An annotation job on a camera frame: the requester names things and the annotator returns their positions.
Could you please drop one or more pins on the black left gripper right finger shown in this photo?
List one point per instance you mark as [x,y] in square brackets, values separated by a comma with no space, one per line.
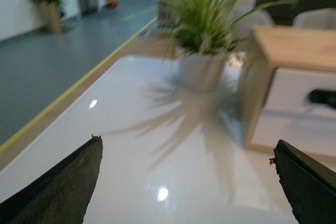
[309,186]

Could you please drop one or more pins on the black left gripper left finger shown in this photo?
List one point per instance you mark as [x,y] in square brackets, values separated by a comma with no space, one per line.
[60,195]

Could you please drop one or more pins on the wooden drawer cabinet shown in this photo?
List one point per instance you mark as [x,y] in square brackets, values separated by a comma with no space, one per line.
[276,47]

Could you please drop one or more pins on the grey chair right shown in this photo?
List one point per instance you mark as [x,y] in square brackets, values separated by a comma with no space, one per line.
[316,19]

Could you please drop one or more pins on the grey chair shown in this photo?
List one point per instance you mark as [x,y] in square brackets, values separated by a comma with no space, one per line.
[316,19]
[243,27]

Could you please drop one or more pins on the grey chair left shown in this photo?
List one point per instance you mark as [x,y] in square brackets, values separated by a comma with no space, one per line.
[243,27]

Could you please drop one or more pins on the background plant in tan pot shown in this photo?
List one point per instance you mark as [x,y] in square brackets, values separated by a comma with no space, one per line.
[48,3]

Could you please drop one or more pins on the green grass plant white pot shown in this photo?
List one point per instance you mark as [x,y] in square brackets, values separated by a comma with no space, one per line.
[202,36]

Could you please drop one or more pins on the white drawer front black handle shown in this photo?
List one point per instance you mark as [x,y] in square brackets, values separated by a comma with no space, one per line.
[289,115]

